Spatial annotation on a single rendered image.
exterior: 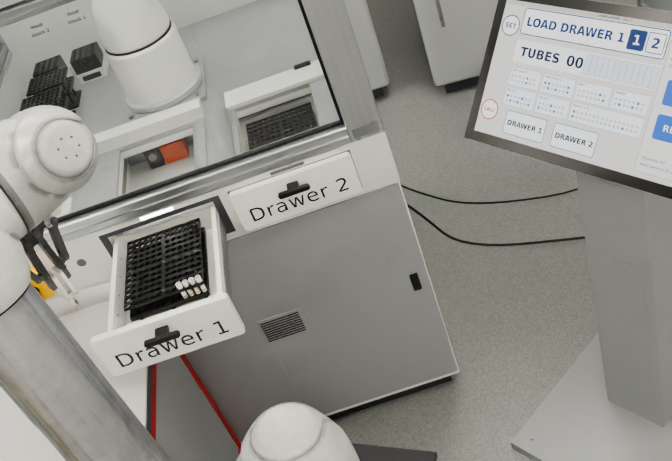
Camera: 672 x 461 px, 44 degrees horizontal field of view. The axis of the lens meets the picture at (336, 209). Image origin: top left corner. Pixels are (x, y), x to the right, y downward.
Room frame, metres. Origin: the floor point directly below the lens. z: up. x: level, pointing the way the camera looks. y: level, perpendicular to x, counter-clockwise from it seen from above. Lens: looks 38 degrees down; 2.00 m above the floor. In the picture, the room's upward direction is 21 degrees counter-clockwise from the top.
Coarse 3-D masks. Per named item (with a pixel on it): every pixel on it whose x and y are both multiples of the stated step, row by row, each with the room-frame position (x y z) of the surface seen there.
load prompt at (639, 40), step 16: (528, 16) 1.42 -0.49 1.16; (544, 16) 1.39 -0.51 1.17; (560, 16) 1.36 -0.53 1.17; (576, 16) 1.34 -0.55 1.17; (528, 32) 1.40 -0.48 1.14; (544, 32) 1.37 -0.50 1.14; (560, 32) 1.34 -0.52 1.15; (576, 32) 1.32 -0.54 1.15; (592, 32) 1.29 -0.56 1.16; (608, 32) 1.27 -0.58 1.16; (624, 32) 1.24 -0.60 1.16; (640, 32) 1.22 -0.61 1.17; (656, 32) 1.20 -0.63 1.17; (608, 48) 1.25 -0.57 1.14; (624, 48) 1.23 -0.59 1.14; (640, 48) 1.20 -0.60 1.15; (656, 48) 1.18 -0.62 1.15
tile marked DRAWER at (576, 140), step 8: (560, 128) 1.24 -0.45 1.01; (568, 128) 1.23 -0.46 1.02; (576, 128) 1.22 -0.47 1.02; (552, 136) 1.24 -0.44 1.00; (560, 136) 1.23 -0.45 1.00; (568, 136) 1.22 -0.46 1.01; (576, 136) 1.21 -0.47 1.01; (584, 136) 1.19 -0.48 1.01; (592, 136) 1.18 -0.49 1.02; (552, 144) 1.23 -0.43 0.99; (560, 144) 1.22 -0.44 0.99; (568, 144) 1.21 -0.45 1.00; (576, 144) 1.20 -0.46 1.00; (584, 144) 1.19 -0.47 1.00; (592, 144) 1.17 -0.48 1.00; (576, 152) 1.19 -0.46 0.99; (584, 152) 1.18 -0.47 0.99; (592, 152) 1.17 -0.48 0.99
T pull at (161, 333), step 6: (156, 330) 1.24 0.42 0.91; (162, 330) 1.23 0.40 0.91; (168, 330) 1.23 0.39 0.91; (156, 336) 1.22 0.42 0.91; (162, 336) 1.21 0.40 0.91; (168, 336) 1.21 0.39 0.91; (174, 336) 1.21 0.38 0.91; (144, 342) 1.22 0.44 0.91; (150, 342) 1.21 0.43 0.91; (156, 342) 1.21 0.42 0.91; (162, 342) 1.21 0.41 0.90
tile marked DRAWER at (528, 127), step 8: (512, 112) 1.34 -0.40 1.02; (512, 120) 1.33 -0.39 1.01; (520, 120) 1.31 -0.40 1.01; (528, 120) 1.30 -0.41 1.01; (536, 120) 1.29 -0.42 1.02; (544, 120) 1.27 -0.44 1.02; (504, 128) 1.33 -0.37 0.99; (512, 128) 1.32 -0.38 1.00; (520, 128) 1.30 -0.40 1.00; (528, 128) 1.29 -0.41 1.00; (536, 128) 1.28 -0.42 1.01; (544, 128) 1.27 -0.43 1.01; (520, 136) 1.30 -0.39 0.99; (528, 136) 1.28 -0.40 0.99; (536, 136) 1.27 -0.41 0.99
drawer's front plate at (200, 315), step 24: (168, 312) 1.25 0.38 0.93; (192, 312) 1.24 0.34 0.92; (216, 312) 1.24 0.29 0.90; (96, 336) 1.27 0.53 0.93; (120, 336) 1.25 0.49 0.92; (144, 336) 1.25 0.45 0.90; (192, 336) 1.24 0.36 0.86; (216, 336) 1.24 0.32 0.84; (120, 360) 1.25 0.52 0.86; (144, 360) 1.25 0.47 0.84
